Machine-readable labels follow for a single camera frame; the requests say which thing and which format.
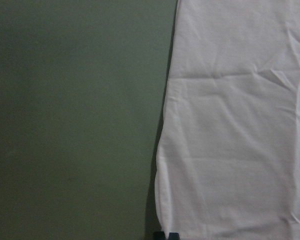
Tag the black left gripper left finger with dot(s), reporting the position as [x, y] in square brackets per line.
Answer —
[158, 235]

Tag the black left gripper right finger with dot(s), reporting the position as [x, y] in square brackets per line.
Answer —
[174, 236]

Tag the pink Snoopy t-shirt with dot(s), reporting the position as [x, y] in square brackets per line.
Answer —
[228, 158]

